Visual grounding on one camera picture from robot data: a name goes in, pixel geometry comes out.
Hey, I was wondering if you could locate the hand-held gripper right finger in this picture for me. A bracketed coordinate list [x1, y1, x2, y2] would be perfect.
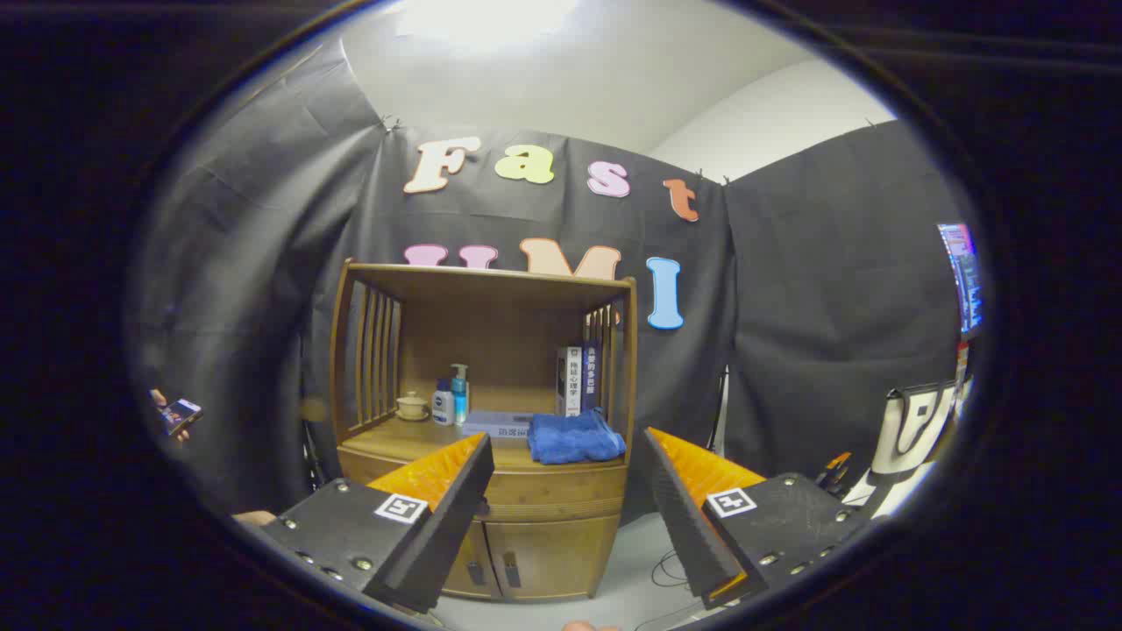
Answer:
[644, 427, 869, 610]

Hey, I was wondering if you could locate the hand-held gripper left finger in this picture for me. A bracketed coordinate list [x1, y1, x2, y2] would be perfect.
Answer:
[260, 432, 496, 614]

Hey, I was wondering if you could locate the wooden cabinet door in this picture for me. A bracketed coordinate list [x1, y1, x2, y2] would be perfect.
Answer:
[485, 515, 621, 601]
[443, 517, 502, 601]

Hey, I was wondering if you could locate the wooden countertop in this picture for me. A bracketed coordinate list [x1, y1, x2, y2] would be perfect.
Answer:
[346, 416, 628, 470]

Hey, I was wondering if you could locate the wooden cabinet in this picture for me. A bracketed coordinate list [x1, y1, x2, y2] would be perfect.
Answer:
[329, 259, 639, 604]

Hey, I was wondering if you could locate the tripod stand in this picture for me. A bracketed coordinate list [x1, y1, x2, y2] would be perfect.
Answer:
[708, 364, 733, 457]

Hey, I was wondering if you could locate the grey lying book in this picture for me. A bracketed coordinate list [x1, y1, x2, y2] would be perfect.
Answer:
[462, 410, 536, 439]

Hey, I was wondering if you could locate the blue folded towel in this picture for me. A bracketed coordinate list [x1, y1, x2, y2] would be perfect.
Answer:
[528, 408, 627, 465]

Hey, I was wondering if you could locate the orange and black tool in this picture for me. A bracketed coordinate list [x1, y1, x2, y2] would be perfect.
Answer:
[815, 451, 853, 500]

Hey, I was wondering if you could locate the dark blue standing book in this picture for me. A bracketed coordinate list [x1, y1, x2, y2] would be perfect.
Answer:
[581, 345, 602, 413]

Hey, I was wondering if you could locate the white standing book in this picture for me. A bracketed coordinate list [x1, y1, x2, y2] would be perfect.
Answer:
[557, 346, 584, 418]

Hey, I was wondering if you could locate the white tote bag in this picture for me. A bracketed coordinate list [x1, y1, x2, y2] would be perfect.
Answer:
[863, 377, 965, 518]

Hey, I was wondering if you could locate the smartphone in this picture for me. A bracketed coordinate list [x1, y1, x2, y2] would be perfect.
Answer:
[162, 399, 204, 436]

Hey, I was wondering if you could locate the computer monitor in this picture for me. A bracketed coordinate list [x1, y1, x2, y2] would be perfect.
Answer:
[938, 223, 984, 338]

